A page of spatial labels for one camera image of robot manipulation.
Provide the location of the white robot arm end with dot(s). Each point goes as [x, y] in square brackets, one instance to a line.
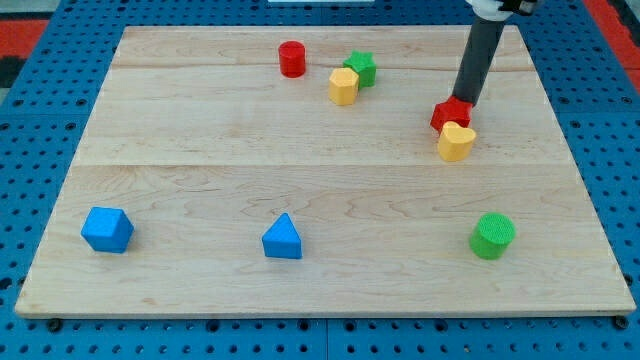
[501, 10]

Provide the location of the blue cube block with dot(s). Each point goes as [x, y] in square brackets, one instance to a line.
[107, 230]

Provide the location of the blue triangle block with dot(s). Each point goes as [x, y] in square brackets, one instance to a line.
[282, 240]

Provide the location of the yellow hexagon block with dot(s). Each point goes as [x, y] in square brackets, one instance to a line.
[343, 86]

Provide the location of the wooden board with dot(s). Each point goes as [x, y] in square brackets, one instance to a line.
[203, 143]

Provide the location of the green star block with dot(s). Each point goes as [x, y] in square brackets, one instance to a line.
[364, 65]

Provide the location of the red cylinder block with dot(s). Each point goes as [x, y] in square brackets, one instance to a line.
[292, 59]

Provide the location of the yellow heart block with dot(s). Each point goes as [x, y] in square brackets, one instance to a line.
[455, 142]

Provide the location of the red pentagon block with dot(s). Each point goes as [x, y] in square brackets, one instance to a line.
[451, 110]

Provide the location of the green cylinder block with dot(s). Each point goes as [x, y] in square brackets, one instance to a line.
[492, 235]

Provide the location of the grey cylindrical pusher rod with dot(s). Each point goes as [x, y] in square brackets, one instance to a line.
[482, 42]

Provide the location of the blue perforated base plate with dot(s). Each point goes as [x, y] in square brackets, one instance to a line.
[49, 103]

